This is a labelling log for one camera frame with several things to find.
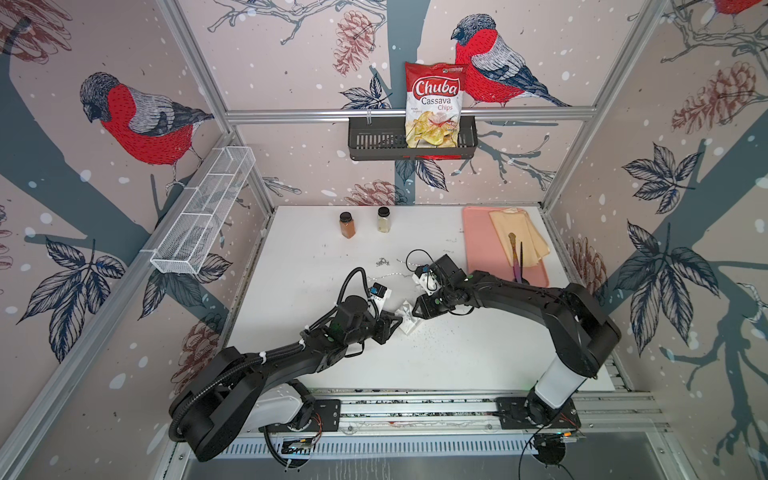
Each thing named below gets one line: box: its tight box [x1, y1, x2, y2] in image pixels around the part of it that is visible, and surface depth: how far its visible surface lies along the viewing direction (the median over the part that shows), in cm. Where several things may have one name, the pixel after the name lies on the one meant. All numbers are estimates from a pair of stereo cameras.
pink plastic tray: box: [462, 207, 550, 287], surface depth 110 cm
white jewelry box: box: [395, 299, 422, 335], surface depth 87 cm
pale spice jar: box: [377, 206, 391, 234], surface depth 110 cm
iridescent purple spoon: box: [508, 232, 522, 284], surface depth 106 cm
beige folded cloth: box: [488, 208, 550, 267], surface depth 113 cm
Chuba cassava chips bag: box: [405, 62, 468, 148], surface depth 87 cm
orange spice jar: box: [339, 211, 356, 239], surface depth 109 cm
